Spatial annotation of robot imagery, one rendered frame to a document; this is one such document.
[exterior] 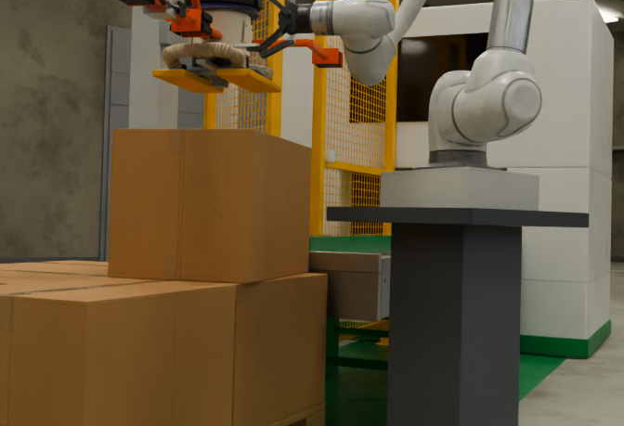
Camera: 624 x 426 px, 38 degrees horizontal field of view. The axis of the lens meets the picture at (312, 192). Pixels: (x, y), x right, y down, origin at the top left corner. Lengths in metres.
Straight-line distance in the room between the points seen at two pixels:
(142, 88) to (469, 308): 2.22
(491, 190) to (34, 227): 10.39
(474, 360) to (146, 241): 0.90
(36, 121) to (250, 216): 10.18
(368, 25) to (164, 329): 0.91
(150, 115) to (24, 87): 8.37
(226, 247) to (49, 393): 0.68
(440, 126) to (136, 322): 0.97
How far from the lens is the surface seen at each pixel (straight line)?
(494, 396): 2.44
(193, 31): 2.44
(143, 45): 4.13
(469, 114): 2.27
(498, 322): 2.41
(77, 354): 1.82
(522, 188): 2.41
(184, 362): 2.11
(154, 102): 4.06
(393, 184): 2.40
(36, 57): 12.50
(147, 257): 2.41
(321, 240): 3.82
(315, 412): 2.82
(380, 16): 2.30
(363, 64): 2.40
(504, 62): 2.26
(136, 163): 2.43
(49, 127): 12.47
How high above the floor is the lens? 0.71
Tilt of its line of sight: 2 degrees up
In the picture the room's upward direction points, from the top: 2 degrees clockwise
